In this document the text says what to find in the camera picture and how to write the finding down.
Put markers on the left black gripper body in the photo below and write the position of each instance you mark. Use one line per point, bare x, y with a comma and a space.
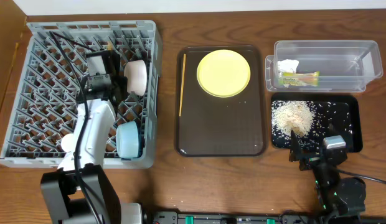
110, 58

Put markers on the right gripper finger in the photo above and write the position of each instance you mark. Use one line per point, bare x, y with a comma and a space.
333, 131
295, 151

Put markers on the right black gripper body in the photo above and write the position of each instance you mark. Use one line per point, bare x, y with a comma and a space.
309, 159

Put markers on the pink white bowl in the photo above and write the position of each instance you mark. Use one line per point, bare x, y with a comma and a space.
136, 74

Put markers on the pile of rice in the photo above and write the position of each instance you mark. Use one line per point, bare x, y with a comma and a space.
296, 116

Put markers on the light blue bowl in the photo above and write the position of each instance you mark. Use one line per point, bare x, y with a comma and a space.
127, 140

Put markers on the green snack wrapper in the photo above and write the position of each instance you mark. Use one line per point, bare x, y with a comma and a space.
298, 79

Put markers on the white plastic cup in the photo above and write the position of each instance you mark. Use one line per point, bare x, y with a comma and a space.
68, 143

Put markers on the white tissue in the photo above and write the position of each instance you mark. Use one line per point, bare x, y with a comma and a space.
287, 66

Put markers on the yellow round plate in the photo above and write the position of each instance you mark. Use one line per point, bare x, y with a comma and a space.
223, 73

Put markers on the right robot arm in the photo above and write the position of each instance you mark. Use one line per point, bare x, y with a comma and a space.
342, 199

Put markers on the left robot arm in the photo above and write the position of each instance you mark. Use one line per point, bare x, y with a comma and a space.
79, 190

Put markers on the black plastic tray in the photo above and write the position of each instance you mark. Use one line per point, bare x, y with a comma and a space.
341, 111

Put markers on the grey plastic dish rack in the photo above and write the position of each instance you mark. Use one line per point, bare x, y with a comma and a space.
44, 108

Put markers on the clear plastic bin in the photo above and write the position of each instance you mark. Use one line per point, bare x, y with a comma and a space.
343, 65

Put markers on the dark brown serving tray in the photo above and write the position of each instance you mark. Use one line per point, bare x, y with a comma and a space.
220, 127

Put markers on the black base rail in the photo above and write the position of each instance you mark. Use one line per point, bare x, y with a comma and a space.
183, 218

